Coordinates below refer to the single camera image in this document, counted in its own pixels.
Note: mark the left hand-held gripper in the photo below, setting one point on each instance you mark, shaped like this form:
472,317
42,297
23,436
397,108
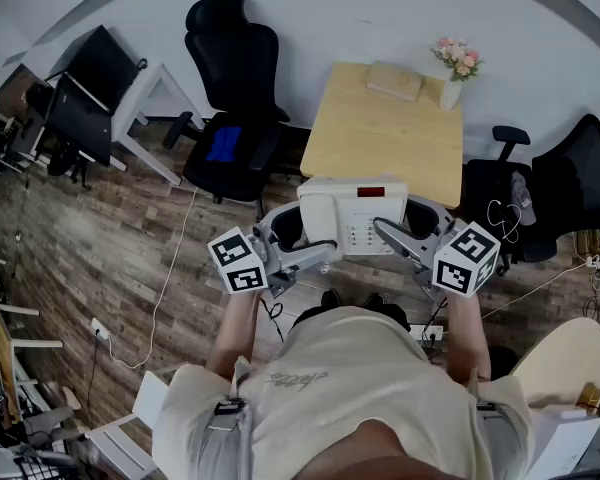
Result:
240,263

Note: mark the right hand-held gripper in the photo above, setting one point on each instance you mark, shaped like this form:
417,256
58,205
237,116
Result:
467,263

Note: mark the white telephone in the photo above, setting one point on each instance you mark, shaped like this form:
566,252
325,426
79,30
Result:
330,208

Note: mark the person's right forearm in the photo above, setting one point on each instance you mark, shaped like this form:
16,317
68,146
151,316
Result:
467,338

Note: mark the person's left forearm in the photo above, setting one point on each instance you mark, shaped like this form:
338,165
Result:
235,333

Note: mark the black shoe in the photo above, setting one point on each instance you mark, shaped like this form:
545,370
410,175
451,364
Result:
374,300
330,299

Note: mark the person's black trousers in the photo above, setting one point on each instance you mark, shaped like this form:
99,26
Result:
397,315

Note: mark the light wooden table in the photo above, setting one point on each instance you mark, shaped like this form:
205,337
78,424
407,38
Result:
380,138

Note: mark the white power strip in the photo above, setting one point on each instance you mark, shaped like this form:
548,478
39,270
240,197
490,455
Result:
100,329
425,332

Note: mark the grey cap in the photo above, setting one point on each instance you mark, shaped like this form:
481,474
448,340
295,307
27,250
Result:
522,195

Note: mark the blue cloth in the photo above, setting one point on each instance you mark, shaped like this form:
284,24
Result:
224,144

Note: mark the beige flat box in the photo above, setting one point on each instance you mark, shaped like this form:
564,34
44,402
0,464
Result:
395,82

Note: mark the cream t-shirt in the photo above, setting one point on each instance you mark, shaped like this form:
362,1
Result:
355,368

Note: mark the black stool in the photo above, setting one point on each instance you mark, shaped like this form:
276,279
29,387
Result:
502,360

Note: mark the pink flower bouquet white vase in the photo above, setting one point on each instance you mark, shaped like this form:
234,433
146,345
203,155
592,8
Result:
457,60

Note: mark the black mesh office chair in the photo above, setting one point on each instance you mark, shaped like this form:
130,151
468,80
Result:
580,168

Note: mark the white power adapter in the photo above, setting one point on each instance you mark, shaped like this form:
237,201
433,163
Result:
596,261

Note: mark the black high-back office chair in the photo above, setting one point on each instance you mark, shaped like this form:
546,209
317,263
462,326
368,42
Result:
235,53

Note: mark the round cream table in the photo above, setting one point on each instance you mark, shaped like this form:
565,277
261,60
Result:
560,358

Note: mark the white desk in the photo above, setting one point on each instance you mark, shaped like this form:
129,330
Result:
145,93

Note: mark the small wooden stand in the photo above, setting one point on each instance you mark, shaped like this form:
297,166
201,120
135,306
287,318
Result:
590,395

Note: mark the white box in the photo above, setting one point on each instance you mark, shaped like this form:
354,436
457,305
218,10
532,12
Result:
565,443

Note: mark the white chair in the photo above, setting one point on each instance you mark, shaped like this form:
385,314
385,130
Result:
120,443

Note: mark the white shelf rack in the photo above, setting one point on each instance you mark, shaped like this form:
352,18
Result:
15,348

